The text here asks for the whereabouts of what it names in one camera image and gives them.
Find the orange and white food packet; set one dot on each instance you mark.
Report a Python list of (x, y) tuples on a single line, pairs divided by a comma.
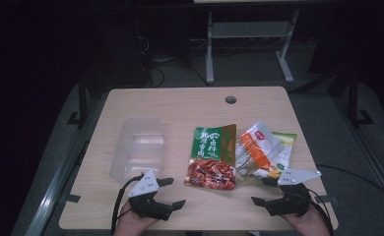
[(259, 147)]

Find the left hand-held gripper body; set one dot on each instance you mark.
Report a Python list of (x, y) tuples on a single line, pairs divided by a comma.
[(144, 188)]

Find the silver metal rail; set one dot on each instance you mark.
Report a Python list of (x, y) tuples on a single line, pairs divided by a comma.
[(53, 193)]

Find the green and white food packet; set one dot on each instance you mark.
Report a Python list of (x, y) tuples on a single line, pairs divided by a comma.
[(289, 141)]

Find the clear plastic container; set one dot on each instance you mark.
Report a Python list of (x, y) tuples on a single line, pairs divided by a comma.
[(140, 154)]

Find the person's right hand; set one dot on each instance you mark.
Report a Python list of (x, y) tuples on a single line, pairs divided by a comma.
[(309, 224)]

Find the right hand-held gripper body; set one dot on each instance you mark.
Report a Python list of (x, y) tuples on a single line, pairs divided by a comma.
[(291, 203)]

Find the black metal stand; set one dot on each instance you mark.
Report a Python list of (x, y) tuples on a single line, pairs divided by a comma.
[(82, 101), (354, 98)]

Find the grey tape strip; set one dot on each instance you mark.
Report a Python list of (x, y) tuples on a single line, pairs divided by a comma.
[(72, 198), (326, 199)]

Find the white metal table frame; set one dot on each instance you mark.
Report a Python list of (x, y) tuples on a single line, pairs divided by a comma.
[(249, 30)]

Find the green and red food packet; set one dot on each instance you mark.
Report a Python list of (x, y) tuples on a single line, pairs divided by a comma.
[(209, 154)]

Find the person's left hand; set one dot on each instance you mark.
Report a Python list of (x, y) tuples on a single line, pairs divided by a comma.
[(131, 224)]

